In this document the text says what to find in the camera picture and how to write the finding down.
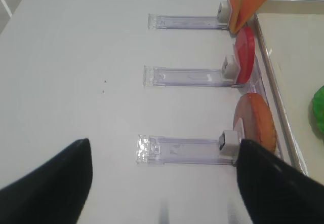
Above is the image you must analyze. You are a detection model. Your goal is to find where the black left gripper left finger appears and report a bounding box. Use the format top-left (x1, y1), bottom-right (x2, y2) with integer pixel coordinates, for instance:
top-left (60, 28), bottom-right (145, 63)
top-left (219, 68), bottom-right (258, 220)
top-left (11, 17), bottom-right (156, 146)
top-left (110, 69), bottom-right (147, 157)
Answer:
top-left (1, 138), bottom-right (93, 223)

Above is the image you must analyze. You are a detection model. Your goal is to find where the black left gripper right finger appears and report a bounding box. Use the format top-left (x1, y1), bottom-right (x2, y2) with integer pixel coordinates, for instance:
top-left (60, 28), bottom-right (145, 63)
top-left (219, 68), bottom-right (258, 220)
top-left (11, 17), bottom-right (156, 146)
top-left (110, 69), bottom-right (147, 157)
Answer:
top-left (236, 139), bottom-right (323, 223)

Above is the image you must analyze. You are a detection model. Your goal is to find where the bread bun slice left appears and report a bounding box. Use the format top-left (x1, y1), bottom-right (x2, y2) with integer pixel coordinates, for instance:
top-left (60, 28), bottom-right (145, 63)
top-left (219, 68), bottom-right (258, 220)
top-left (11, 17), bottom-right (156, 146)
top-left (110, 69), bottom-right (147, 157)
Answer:
top-left (233, 93), bottom-right (277, 153)

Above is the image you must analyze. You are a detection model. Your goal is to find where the green lettuce leaf on tray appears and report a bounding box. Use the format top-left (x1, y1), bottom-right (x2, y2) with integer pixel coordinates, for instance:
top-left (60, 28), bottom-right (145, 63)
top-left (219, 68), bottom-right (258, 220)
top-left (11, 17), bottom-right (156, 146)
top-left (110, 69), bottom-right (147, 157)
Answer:
top-left (311, 86), bottom-right (323, 138)

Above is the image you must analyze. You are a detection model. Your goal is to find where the upright red tomato slice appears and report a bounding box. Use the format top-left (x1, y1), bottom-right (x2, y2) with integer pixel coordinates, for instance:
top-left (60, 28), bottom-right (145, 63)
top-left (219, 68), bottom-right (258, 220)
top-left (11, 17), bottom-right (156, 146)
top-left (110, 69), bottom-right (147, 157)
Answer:
top-left (234, 26), bottom-right (255, 84)

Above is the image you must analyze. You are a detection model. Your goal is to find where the right orange cheese slice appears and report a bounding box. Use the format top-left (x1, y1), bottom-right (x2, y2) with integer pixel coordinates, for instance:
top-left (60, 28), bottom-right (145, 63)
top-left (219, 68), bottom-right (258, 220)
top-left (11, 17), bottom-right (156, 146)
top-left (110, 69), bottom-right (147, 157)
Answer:
top-left (234, 0), bottom-right (270, 34)

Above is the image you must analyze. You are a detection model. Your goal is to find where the left long clear strip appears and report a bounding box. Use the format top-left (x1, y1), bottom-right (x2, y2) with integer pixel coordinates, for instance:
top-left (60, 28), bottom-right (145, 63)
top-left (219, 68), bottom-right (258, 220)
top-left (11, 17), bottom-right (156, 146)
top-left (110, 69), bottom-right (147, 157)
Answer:
top-left (247, 17), bottom-right (285, 160)

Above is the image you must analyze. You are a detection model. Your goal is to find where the white metal tray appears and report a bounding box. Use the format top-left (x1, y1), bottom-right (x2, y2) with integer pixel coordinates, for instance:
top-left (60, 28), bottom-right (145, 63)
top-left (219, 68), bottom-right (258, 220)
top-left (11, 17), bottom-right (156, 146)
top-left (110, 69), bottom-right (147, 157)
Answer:
top-left (255, 0), bottom-right (323, 182)

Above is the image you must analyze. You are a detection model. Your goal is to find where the clear bread holder rail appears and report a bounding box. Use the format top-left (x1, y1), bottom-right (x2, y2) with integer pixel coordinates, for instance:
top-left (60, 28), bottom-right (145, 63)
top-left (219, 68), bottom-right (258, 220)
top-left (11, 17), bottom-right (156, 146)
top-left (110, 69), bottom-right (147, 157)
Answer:
top-left (136, 130), bottom-right (244, 165)

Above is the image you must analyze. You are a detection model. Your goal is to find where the clear tomato holder rail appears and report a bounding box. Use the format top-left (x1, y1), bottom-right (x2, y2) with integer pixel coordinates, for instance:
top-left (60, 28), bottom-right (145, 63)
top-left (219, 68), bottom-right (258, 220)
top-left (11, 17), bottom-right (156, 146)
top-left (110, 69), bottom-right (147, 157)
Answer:
top-left (143, 55), bottom-right (240, 87)

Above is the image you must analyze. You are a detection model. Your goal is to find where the clear cheese holder rail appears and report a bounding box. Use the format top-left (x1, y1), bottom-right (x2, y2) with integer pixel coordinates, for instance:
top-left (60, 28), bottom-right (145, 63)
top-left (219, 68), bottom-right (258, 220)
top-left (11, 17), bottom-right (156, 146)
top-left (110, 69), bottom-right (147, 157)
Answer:
top-left (148, 1), bottom-right (232, 30)

